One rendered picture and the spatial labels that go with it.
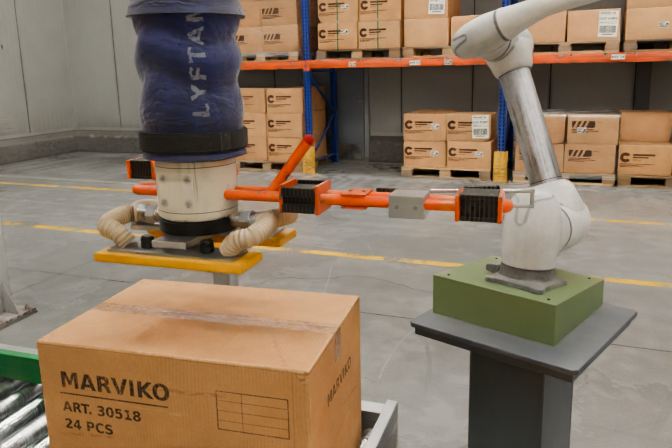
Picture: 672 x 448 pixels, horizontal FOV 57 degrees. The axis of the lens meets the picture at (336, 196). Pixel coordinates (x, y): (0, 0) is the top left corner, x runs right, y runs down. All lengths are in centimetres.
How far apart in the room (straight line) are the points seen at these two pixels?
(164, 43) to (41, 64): 1156
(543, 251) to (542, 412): 45
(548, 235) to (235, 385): 100
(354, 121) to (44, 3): 622
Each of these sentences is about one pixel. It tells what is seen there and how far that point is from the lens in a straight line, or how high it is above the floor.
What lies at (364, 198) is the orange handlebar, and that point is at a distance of 120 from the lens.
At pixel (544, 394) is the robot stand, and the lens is 193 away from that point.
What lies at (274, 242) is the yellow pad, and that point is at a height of 112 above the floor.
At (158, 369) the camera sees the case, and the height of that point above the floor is 92.
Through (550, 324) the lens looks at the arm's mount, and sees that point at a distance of 178.
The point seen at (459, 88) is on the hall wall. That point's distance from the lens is 970.
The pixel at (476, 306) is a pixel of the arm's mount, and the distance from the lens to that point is 187.
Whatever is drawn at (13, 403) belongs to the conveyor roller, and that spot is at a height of 54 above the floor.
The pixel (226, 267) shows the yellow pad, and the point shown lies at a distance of 122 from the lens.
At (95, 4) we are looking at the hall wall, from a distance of 1280.
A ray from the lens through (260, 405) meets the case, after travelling 125.
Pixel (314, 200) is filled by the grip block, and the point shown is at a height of 124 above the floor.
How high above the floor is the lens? 149
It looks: 12 degrees down
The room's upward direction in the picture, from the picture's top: 1 degrees counter-clockwise
